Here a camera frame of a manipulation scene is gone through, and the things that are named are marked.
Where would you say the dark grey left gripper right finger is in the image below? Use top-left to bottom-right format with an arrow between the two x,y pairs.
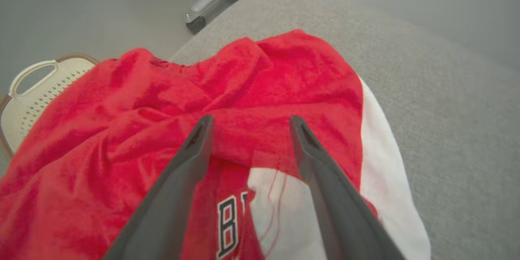
290,116 -> 407,260

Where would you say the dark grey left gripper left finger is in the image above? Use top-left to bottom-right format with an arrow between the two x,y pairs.
104,115 -> 215,260

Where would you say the red and white basketball jersey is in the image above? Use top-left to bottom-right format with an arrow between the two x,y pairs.
0,29 -> 432,260

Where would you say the cream perforated laundry basket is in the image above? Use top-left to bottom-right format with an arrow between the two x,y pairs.
0,53 -> 100,159

